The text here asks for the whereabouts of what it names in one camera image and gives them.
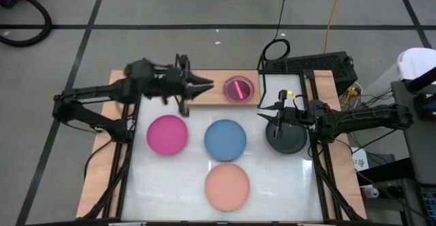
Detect black aluminium rig frame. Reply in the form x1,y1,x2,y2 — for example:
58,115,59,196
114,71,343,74
81,67,367,226

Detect white rounded object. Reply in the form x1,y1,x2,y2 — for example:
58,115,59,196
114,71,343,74
396,47,436,84

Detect opaque blue plate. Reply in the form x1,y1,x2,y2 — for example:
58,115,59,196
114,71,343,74
204,118,247,162

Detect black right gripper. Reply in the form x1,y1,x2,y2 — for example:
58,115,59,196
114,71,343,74
257,89,311,139

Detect white can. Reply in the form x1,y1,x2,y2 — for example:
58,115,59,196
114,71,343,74
360,184,380,199

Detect black computer case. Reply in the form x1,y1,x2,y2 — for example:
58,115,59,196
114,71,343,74
272,51,358,97

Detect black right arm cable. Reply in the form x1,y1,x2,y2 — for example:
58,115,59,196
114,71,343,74
285,93,307,110

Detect white paper label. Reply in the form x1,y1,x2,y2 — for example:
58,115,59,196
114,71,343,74
353,147,370,172

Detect computer keyboard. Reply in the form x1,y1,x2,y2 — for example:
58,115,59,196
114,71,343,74
419,184,436,216

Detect dark green plate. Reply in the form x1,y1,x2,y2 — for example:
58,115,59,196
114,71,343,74
265,118,309,155

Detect yellow cable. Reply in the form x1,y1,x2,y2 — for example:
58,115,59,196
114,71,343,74
322,0,346,54

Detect black vacuum hose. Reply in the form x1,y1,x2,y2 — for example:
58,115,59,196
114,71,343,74
0,0,53,48

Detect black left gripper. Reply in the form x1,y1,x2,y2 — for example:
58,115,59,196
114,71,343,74
155,54,215,118

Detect transparent pink plate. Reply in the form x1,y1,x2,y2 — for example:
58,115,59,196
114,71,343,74
223,76,255,104

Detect opaque salmon plate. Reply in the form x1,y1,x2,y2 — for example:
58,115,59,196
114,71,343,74
204,163,251,212

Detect opaque magenta plate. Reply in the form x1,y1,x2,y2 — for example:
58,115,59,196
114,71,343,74
146,114,189,157

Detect black coiled floor cable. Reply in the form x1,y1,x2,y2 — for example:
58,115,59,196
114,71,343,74
261,0,292,62

